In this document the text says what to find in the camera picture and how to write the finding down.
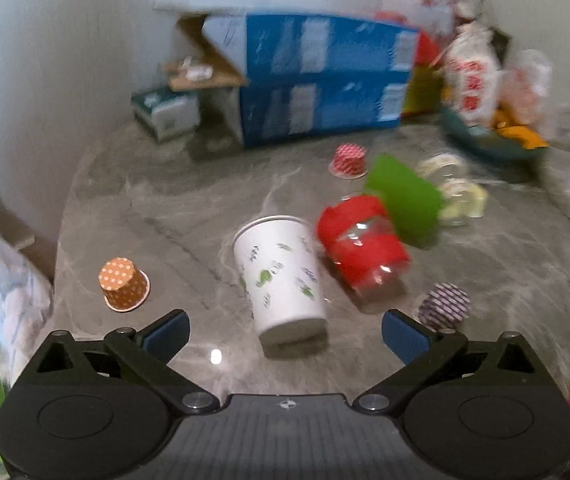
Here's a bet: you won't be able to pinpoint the white drawstring candy bag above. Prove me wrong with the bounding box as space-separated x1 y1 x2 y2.
444 22 501 127

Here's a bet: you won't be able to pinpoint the red banded glass jar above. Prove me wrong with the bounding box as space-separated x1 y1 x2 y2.
317 195 411 295

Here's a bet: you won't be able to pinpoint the dark green bowl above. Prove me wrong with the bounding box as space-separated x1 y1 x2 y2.
439 107 546 164

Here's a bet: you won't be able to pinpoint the blue cardboard box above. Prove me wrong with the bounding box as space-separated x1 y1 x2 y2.
214 70 412 149
161 9 419 91

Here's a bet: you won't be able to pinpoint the white paper cup leaf print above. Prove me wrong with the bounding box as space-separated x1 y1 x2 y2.
232 214 327 347

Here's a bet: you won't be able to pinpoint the upper blue cardboard box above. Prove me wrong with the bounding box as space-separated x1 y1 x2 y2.
161 9 419 91

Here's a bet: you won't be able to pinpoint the red dotted cupcake liner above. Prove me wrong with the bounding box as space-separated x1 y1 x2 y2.
328 143 367 179

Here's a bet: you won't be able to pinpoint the small green white box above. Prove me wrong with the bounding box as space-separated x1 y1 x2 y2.
130 87 201 143

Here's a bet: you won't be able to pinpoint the purple dotted cupcake liner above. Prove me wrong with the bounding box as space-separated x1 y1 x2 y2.
417 283 470 330

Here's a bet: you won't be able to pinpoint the clear plastic snack bag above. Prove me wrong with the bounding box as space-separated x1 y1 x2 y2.
498 49 553 126

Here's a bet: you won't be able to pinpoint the red yellow tin box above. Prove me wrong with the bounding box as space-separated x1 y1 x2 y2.
401 30 443 118

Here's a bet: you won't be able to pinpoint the orange snack packets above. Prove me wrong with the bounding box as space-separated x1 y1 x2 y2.
492 107 548 151

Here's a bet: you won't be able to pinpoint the green plastic cup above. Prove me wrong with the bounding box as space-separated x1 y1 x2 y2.
364 154 443 248

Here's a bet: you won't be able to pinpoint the lower blue cardboard box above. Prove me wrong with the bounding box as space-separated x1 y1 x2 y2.
214 70 412 149

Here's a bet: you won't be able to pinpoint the orange dotted cupcake liner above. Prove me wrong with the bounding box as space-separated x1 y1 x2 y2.
98 257 151 313

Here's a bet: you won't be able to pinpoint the white red cardboard box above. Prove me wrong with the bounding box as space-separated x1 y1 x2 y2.
375 0 475 39

